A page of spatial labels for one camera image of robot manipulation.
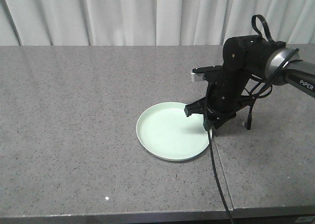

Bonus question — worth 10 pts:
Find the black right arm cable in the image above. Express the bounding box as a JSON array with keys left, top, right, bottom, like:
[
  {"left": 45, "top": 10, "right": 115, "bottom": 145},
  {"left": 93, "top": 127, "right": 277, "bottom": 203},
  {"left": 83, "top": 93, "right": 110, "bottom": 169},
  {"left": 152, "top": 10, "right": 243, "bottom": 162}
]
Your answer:
[{"left": 203, "top": 14, "right": 274, "bottom": 224}]

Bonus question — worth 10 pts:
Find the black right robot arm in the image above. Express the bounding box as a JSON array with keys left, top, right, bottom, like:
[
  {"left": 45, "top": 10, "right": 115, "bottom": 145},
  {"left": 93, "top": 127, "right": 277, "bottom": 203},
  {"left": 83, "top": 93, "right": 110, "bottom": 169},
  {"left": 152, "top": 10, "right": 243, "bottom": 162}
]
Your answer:
[{"left": 184, "top": 35, "right": 315, "bottom": 130}]

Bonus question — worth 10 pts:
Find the white pleated curtain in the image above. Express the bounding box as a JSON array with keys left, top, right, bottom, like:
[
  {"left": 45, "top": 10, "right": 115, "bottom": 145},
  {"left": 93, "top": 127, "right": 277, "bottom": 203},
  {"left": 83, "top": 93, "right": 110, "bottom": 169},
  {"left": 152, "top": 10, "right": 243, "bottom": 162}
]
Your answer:
[{"left": 0, "top": 0, "right": 315, "bottom": 46}]

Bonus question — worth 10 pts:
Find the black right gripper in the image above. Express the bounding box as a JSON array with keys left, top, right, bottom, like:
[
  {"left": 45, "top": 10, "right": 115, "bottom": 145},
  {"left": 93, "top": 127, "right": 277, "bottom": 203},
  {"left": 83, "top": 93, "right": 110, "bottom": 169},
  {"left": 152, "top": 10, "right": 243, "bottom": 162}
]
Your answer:
[{"left": 184, "top": 68, "right": 255, "bottom": 130}]

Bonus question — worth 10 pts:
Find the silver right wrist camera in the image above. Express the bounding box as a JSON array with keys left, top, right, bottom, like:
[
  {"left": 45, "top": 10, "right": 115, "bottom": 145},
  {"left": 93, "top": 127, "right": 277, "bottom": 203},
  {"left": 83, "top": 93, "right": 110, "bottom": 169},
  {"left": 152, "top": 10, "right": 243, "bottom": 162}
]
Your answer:
[{"left": 190, "top": 65, "right": 222, "bottom": 82}]

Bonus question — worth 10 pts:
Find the light green round plate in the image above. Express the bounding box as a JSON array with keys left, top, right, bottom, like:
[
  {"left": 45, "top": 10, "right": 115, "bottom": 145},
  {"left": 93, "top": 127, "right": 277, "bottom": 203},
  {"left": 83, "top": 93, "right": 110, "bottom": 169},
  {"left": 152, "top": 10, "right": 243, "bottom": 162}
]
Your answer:
[{"left": 136, "top": 102, "right": 209, "bottom": 161}]

